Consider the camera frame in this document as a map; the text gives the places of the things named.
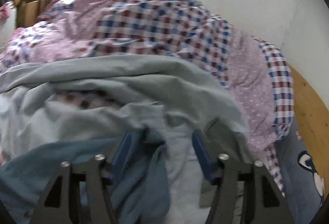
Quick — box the dark teal fleece garment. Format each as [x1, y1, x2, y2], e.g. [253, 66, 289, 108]
[1, 133, 170, 223]

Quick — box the light grey-blue garment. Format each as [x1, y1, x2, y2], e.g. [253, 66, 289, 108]
[1, 55, 248, 223]

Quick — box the blue cartoon pillow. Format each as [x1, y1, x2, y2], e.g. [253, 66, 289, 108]
[274, 119, 324, 223]

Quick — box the plaid purple quilt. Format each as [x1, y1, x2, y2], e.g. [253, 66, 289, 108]
[1, 0, 294, 189]

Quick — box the pink cloth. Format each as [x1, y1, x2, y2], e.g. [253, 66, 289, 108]
[0, 1, 12, 20]

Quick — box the wooden chair with boxes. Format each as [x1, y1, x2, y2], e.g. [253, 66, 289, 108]
[13, 0, 51, 28]

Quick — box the wooden bed frame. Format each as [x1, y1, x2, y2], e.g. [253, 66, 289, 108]
[289, 66, 329, 193]

